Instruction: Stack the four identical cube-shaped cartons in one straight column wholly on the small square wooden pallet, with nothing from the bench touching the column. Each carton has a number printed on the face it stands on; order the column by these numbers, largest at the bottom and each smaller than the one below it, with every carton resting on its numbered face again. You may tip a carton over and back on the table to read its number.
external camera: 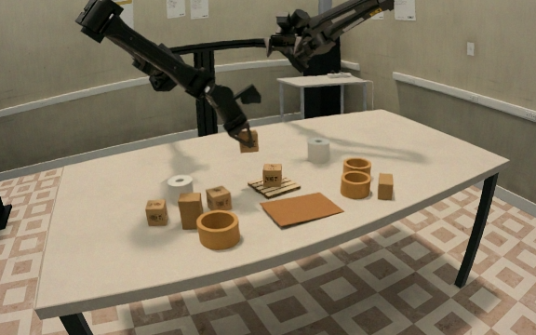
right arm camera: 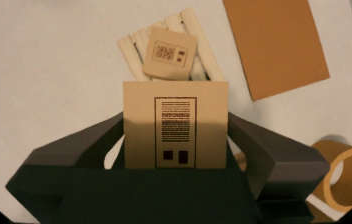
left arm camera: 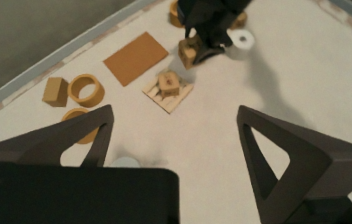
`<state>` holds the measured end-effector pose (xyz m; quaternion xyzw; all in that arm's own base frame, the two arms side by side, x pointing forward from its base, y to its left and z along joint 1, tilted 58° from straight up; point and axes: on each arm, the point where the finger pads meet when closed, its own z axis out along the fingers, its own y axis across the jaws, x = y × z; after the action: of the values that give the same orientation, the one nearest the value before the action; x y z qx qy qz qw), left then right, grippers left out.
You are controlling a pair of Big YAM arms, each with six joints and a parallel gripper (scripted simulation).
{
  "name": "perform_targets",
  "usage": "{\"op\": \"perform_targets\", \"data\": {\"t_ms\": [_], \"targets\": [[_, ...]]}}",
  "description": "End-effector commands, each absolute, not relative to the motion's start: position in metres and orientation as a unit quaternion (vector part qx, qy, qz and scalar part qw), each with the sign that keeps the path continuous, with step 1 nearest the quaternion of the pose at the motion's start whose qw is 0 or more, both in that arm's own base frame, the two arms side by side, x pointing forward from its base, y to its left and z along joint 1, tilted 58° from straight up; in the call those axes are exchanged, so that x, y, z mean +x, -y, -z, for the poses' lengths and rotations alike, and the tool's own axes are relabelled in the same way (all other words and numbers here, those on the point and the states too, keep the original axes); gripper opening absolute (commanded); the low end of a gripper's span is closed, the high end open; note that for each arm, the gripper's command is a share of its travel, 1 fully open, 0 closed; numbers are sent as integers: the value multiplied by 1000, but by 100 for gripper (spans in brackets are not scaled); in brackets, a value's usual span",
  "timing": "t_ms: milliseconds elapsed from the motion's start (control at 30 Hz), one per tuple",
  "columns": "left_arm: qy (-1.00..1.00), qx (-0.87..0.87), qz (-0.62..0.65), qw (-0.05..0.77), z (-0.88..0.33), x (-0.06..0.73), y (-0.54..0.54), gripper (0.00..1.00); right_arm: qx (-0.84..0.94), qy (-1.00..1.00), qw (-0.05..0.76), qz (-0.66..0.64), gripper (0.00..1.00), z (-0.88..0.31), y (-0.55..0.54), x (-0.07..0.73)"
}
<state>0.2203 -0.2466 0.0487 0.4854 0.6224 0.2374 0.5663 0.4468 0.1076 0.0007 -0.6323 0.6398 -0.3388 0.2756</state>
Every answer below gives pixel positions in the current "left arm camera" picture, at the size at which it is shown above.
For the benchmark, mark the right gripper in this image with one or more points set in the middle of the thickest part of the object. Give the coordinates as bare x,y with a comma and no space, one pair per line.
207,47

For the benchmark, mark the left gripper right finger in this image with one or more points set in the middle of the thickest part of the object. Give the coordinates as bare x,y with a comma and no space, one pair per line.
320,165

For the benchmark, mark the brown cardboard box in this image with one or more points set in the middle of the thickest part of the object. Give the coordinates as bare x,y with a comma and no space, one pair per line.
241,23
170,85
188,50

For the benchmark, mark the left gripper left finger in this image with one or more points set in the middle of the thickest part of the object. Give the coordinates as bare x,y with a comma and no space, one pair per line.
45,146

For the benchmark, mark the small wooden pallet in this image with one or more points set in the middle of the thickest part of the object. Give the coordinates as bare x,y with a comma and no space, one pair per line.
154,88

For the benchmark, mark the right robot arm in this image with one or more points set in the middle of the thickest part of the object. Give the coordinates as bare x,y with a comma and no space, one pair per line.
195,12

